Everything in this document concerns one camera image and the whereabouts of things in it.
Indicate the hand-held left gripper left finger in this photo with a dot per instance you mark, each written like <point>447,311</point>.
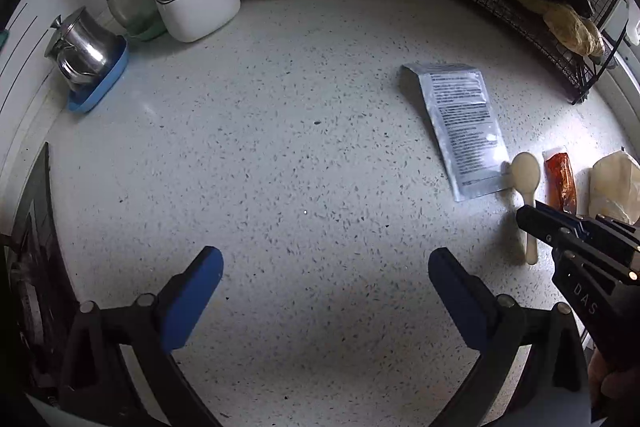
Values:
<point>192,297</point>

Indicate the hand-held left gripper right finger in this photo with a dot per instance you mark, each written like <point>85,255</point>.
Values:
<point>457,297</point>

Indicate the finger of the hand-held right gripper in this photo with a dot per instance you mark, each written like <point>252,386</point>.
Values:
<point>617,239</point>
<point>542,224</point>

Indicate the beige plastic spoon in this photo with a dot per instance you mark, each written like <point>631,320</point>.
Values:
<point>525,174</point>

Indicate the person's right hand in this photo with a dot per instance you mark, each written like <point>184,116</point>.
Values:
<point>617,389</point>

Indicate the red sauce sachet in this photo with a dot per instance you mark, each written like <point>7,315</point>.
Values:
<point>560,179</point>

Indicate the crumpled white plastic wrapper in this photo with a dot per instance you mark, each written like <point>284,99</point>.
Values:
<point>615,187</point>

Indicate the silver printed packet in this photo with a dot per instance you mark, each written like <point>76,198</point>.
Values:
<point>460,127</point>

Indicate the black gas stove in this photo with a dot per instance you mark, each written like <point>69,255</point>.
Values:
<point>32,267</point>

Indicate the tan loofah sponge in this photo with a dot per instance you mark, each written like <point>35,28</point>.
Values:
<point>572,29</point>

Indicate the blue plastic tray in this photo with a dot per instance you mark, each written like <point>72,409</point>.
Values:
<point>102,82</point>

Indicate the green plastic tray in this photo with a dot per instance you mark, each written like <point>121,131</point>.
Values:
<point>150,32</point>

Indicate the stainless steel pot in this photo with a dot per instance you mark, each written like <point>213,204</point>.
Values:
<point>82,47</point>

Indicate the white lidded ceramic jar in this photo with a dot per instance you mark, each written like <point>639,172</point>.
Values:
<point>197,7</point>

